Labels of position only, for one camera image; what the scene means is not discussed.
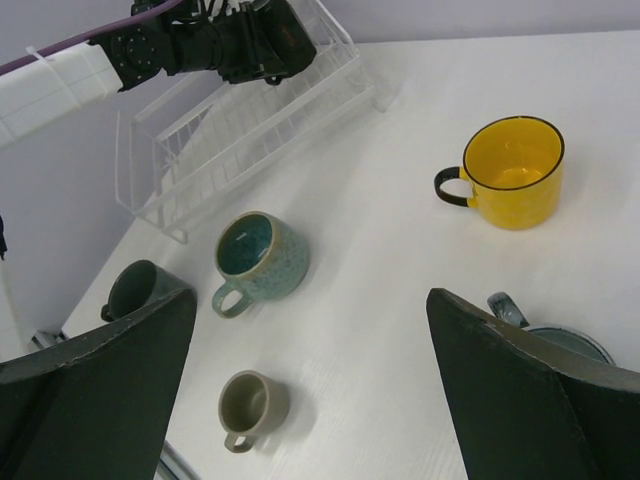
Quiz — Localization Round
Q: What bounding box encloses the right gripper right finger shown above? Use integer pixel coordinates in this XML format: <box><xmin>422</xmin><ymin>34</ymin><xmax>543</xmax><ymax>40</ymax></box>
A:
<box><xmin>426</xmin><ymin>288</ymin><xmax>639</xmax><ymax>479</ymax></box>

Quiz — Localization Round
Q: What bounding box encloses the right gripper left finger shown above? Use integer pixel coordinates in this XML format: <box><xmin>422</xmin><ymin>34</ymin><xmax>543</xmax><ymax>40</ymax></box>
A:
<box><xmin>1</xmin><ymin>289</ymin><xmax>196</xmax><ymax>479</ymax></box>

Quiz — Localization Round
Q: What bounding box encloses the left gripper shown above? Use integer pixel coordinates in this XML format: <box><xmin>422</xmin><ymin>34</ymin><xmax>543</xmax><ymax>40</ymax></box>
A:
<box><xmin>212</xmin><ymin>1</ymin><xmax>317</xmax><ymax>85</ymax></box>

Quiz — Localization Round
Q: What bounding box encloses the grey blue glazed mug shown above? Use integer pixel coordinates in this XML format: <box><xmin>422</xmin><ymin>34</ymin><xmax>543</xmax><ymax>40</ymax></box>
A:
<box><xmin>487</xmin><ymin>292</ymin><xmax>616</xmax><ymax>366</ymax></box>

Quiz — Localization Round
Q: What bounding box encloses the yellow enamel mug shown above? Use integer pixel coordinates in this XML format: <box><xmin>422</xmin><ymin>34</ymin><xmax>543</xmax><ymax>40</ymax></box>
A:
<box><xmin>434</xmin><ymin>115</ymin><xmax>566</xmax><ymax>230</ymax></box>

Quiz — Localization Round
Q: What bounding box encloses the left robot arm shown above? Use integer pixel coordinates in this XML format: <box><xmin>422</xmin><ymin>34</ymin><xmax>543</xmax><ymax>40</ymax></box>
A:
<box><xmin>1</xmin><ymin>1</ymin><xmax>317</xmax><ymax>147</ymax></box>

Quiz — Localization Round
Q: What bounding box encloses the clear acrylic dish rack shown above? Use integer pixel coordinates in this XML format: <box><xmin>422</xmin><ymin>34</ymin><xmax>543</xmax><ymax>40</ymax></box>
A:
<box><xmin>115</xmin><ymin>1</ymin><xmax>381</xmax><ymax>244</ymax></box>

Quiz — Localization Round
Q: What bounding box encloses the dark green mug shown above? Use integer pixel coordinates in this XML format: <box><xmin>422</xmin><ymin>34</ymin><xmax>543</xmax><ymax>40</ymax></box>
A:
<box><xmin>100</xmin><ymin>259</ymin><xmax>196</xmax><ymax>322</ymax></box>

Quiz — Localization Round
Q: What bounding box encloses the small grey beige cup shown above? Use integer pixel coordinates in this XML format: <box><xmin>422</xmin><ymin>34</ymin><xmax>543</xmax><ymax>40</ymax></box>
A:
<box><xmin>218</xmin><ymin>370</ymin><xmax>290</xmax><ymax>454</ymax></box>

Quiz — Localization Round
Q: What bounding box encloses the teal speckled ceramic mug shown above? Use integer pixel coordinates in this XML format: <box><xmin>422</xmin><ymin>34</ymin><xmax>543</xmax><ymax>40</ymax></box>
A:
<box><xmin>212</xmin><ymin>211</ymin><xmax>310</xmax><ymax>318</ymax></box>

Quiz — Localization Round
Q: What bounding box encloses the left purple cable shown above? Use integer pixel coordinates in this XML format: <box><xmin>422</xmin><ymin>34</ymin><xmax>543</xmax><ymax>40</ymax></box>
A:
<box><xmin>0</xmin><ymin>0</ymin><xmax>181</xmax><ymax>76</ymax></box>

